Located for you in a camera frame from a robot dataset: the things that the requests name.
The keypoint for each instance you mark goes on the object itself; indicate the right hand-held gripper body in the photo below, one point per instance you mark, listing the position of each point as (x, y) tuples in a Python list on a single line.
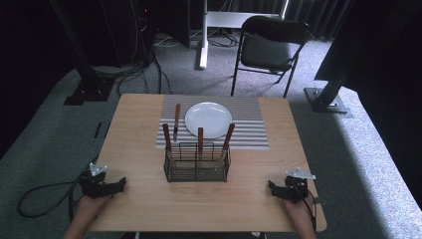
[(295, 189)]

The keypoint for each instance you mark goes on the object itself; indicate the black metal stand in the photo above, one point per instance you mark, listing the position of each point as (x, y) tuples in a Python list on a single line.
[(89, 89), (326, 99)]

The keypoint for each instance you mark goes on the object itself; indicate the person's left hand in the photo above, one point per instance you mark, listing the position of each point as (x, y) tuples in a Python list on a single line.
[(93, 207)]

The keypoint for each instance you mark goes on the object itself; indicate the white round plate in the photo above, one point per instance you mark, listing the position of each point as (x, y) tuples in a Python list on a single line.
[(208, 119)]

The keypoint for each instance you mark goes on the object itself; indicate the white desk frame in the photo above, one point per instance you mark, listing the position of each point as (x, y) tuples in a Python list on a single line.
[(203, 49)]

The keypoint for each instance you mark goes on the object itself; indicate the dark curtain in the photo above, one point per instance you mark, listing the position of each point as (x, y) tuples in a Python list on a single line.
[(26, 66), (381, 66)]

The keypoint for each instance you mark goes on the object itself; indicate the person's right hand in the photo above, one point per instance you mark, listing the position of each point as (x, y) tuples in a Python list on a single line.
[(300, 212)]

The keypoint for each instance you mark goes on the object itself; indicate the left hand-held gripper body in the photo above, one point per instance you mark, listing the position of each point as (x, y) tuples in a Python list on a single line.
[(94, 187)]

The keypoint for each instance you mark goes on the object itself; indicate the black folding chair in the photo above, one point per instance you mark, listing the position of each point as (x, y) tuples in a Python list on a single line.
[(265, 51)]

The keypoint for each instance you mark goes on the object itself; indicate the grey striped placemat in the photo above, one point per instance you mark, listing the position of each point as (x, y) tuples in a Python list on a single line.
[(252, 126)]

